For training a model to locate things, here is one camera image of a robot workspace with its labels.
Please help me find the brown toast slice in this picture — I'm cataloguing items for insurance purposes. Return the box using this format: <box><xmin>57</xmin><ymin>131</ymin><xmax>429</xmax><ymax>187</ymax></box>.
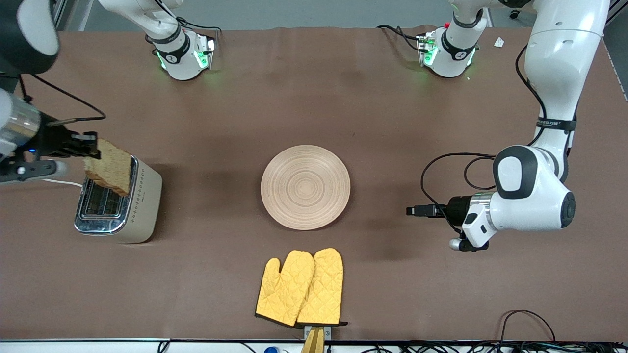
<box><xmin>82</xmin><ymin>138</ymin><xmax>134</xmax><ymax>197</ymax></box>

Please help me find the round wooden plate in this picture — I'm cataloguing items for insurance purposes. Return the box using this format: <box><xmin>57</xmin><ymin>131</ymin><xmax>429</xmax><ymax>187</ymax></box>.
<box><xmin>261</xmin><ymin>145</ymin><xmax>351</xmax><ymax>230</ymax></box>

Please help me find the cream and chrome toaster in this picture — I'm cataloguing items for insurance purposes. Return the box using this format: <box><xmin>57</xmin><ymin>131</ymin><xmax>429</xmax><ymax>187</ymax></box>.
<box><xmin>74</xmin><ymin>155</ymin><xmax>163</xmax><ymax>244</ymax></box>

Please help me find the yellow quilted oven mitt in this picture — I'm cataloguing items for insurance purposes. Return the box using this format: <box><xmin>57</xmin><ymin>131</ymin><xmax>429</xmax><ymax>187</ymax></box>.
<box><xmin>255</xmin><ymin>250</ymin><xmax>315</xmax><ymax>328</ymax></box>
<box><xmin>297</xmin><ymin>248</ymin><xmax>348</xmax><ymax>327</ymax></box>

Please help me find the brown table cover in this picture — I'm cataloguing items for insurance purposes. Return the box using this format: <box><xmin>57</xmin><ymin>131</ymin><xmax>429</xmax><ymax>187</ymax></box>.
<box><xmin>0</xmin><ymin>25</ymin><xmax>628</xmax><ymax>343</ymax></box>

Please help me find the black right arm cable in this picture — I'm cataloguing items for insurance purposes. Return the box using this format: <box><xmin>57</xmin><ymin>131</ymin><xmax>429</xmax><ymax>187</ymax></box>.
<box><xmin>19</xmin><ymin>74</ymin><xmax>106</xmax><ymax>126</ymax></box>

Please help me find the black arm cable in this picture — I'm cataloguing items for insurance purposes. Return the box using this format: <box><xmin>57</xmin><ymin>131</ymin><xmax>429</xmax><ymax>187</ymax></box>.
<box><xmin>420</xmin><ymin>44</ymin><xmax>549</xmax><ymax>231</ymax></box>
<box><xmin>19</xmin><ymin>74</ymin><xmax>106</xmax><ymax>126</ymax></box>

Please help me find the white toaster power cable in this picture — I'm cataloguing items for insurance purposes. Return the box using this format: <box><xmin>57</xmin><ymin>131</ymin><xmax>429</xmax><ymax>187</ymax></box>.
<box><xmin>42</xmin><ymin>177</ymin><xmax>83</xmax><ymax>188</ymax></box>

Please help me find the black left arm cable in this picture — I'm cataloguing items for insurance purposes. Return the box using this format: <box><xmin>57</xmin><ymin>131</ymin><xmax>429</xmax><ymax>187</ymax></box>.
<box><xmin>420</xmin><ymin>44</ymin><xmax>549</xmax><ymax>231</ymax></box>

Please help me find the black cable loop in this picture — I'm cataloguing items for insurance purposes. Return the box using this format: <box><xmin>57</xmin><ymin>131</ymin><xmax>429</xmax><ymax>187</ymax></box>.
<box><xmin>499</xmin><ymin>309</ymin><xmax>558</xmax><ymax>344</ymax></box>

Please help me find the aluminium frame profile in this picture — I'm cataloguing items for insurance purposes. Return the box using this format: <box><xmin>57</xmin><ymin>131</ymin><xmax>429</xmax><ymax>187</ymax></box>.
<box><xmin>51</xmin><ymin>0</ymin><xmax>68</xmax><ymax>31</ymax></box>

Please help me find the black base cable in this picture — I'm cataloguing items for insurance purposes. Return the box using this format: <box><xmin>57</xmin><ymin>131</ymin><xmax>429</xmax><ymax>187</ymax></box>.
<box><xmin>174</xmin><ymin>16</ymin><xmax>224</xmax><ymax>36</ymax></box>
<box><xmin>376</xmin><ymin>25</ymin><xmax>423</xmax><ymax>53</ymax></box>

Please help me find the wooden stick with metal bracket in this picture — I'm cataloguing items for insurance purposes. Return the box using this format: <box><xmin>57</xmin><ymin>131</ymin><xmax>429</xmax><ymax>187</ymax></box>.
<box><xmin>300</xmin><ymin>325</ymin><xmax>332</xmax><ymax>353</ymax></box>

